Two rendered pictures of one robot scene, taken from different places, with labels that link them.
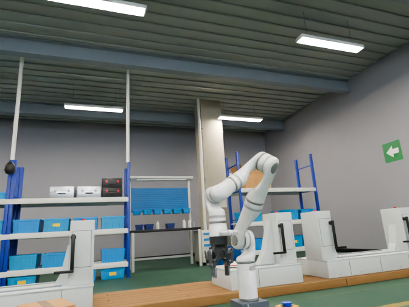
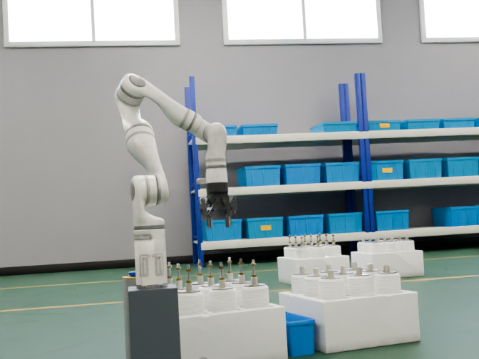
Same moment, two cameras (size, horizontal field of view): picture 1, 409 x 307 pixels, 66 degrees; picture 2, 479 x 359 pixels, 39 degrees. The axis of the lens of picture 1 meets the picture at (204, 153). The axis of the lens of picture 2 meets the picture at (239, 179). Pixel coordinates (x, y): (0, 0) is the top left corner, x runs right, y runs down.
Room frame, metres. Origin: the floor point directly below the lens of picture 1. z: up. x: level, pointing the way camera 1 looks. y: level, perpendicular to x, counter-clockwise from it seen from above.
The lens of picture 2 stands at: (3.57, 0.45, 0.49)
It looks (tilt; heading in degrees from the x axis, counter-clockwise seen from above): 3 degrees up; 190
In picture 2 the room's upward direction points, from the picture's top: 3 degrees counter-clockwise
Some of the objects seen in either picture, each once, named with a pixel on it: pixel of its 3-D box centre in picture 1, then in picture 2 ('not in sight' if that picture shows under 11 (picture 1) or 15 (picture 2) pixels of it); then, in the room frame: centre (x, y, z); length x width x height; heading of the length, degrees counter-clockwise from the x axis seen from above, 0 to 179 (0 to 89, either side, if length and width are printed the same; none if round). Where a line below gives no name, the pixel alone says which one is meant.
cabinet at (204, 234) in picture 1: (208, 247); not in sight; (6.97, 0.03, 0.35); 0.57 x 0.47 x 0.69; 20
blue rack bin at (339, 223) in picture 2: not in sight; (338, 223); (-3.83, 0.18, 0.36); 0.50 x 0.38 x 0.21; 21
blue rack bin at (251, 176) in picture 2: not in sight; (258, 177); (-3.54, -0.62, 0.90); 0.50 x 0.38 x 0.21; 21
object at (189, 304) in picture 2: not in sight; (190, 319); (1.37, -0.14, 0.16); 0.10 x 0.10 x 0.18
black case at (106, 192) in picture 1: (111, 194); not in sight; (5.56, 1.70, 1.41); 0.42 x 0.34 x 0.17; 21
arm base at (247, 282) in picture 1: (247, 281); (150, 258); (1.66, -0.17, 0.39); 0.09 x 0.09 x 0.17; 20
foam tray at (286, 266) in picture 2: not in sight; (313, 268); (-1.25, 0.08, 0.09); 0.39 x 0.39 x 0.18; 27
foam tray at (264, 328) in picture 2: not in sight; (213, 331); (1.21, -0.10, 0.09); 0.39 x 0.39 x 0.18; 32
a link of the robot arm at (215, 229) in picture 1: (221, 228); (214, 174); (1.30, -0.05, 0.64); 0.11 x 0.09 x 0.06; 41
